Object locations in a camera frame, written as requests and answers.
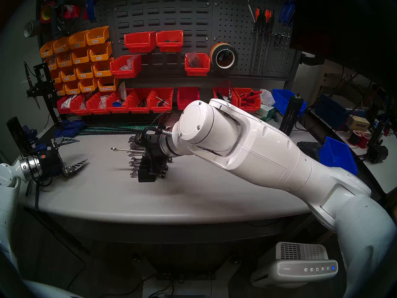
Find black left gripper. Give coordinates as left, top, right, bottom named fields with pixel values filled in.
left=39, top=137, right=88, bottom=179

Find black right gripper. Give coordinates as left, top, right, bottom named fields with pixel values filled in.
left=136, top=130, right=172, bottom=179

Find green cutting mat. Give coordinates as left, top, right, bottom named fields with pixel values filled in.
left=78, top=123, right=158, bottom=136

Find red plastic storage bin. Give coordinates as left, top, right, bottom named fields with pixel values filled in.
left=124, top=31, right=156, bottom=53
left=110, top=54, right=142, bottom=79
left=86, top=92, right=110, bottom=115
left=57, top=96, right=73, bottom=115
left=177, top=87, right=200, bottom=111
left=149, top=88, right=174, bottom=113
left=185, top=53, right=211, bottom=77
left=70, top=94, right=90, bottom=115
left=127, top=88, right=153, bottom=113
left=106, top=91, right=132, bottom=114
left=233, top=88, right=262, bottom=112
left=156, top=30, right=184, bottom=52
left=213, top=87, right=239, bottom=107

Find orange bin labelled M2.5-5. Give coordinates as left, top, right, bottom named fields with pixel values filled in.
left=79, top=78, right=99, bottom=93

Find orange bin labelled M4 HEX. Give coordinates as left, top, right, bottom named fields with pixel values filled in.
left=97, top=75, right=119, bottom=92

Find orange bin labelled M3-12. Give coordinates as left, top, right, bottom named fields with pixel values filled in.
left=60, top=66, right=77, bottom=82

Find orange bin labelled M3-8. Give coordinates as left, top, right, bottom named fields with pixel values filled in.
left=76, top=63, right=94, bottom=80

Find orange bin labelled M3-6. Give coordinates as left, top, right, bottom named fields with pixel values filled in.
left=93, top=58, right=114, bottom=77

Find clear plastic parts box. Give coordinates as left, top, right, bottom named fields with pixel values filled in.
left=119, top=56, right=138, bottom=70

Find orange bin labelled M4-6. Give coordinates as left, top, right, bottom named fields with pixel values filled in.
left=71, top=47, right=91, bottom=64

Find orange bin labelled M3-4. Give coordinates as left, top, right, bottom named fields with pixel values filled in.
left=89, top=42, right=113, bottom=62

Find orange bin labelled M3X8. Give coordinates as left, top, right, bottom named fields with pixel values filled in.
left=68, top=30, right=88, bottom=49

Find green white glove box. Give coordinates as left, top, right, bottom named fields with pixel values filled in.
left=253, top=105, right=279, bottom=122

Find large tape roll orange edge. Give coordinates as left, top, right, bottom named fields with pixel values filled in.
left=210, top=42, right=239, bottom=72

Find orange bin labelled M3X6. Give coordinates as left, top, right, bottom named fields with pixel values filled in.
left=86, top=26, right=110, bottom=46

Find white crumpled plastic bag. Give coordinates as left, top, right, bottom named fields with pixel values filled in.
left=260, top=89, right=276, bottom=107

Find black metal hanging clamp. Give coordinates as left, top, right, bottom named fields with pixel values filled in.
left=51, top=0, right=73, bottom=40

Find blue plastic storage bin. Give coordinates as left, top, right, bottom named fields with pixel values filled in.
left=272, top=89, right=307, bottom=116
left=319, top=137, right=359, bottom=176

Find black cylindrical can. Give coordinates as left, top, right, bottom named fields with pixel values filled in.
left=279, top=94, right=304, bottom=136

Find red white hanging tool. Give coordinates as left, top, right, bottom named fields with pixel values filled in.
left=64, top=4, right=82, bottom=20

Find red yellow tape roll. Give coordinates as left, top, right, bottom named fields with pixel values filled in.
left=39, top=2, right=56, bottom=24

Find orange black screwdriver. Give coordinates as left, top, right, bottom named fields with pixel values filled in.
left=251, top=7, right=262, bottom=75
left=257, top=9, right=272, bottom=74

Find dark blue storage bin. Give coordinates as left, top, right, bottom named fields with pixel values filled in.
left=315, top=94, right=357, bottom=131

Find white Coway air purifier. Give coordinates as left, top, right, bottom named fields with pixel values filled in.
left=251, top=242, right=338, bottom=288

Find small cardboard box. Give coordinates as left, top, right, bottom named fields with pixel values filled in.
left=346, top=115, right=371, bottom=133

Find black power adapter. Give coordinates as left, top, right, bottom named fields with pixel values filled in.
left=366, top=144, right=389, bottom=164

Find black monitor screen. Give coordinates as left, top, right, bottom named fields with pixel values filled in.
left=289, top=0, right=397, bottom=90

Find blue handled bar clamp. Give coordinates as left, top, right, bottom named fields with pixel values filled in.
left=60, top=120, right=148, bottom=133
left=54, top=128, right=137, bottom=138

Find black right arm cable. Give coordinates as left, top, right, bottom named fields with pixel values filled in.
left=141, top=111, right=174, bottom=136

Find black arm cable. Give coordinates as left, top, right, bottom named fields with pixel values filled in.
left=25, top=176, right=54, bottom=211
left=141, top=111, right=174, bottom=136

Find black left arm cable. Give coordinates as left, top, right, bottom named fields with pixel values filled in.
left=25, top=176, right=54, bottom=211

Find black ribbed post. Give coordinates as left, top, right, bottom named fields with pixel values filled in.
left=6, top=116, right=33, bottom=156

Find black metal frame stand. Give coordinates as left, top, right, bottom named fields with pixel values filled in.
left=24, top=62, right=61, bottom=125

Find red handled pliers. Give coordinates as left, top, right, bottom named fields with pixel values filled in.
left=240, top=91, right=262, bottom=105

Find grey duct tape roll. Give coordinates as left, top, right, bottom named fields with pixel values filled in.
left=23, top=20, right=41, bottom=38

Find grey metal pegboard wall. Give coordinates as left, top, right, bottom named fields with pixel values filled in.
left=37, top=0, right=301, bottom=81

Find blue red handled cutter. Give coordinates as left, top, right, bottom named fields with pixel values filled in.
left=84, top=0, right=101, bottom=23

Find blue handled pliers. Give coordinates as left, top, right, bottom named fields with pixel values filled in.
left=278, top=0, right=297, bottom=27

